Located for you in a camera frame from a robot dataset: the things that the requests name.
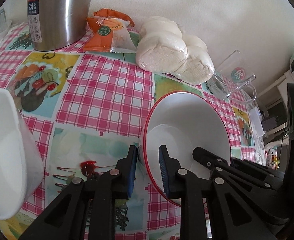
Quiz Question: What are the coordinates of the strawberry pattern bowl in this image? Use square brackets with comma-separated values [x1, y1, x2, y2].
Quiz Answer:
[138, 91, 231, 197]

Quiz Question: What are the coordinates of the white square bowl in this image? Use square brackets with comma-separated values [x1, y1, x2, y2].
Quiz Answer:
[0, 88, 44, 220]

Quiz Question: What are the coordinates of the colourful candy roll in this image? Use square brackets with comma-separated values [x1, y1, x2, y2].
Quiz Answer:
[266, 147, 279, 170]

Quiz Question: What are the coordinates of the black charger adapter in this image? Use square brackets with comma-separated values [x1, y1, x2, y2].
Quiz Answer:
[261, 116, 279, 132]

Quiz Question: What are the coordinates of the white power strip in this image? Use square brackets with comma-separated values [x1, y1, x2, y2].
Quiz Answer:
[249, 106, 265, 137]

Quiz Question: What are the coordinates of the clear glass mug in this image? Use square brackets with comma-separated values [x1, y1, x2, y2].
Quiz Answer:
[206, 50, 256, 105]

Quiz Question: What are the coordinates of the checkered picture tablecloth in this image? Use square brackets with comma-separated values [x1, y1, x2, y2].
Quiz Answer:
[0, 23, 266, 239]

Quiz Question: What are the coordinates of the bag of white buns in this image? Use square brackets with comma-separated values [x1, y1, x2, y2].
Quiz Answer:
[136, 16, 215, 85]

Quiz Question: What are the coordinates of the orange snack packet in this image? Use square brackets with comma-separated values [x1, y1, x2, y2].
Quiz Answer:
[82, 9, 136, 53]

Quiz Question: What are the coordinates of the stainless thermos jug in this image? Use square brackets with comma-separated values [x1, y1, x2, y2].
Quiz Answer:
[27, 0, 91, 51]

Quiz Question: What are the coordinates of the black charger cable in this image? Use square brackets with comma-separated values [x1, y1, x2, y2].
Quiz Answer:
[263, 122, 290, 153]

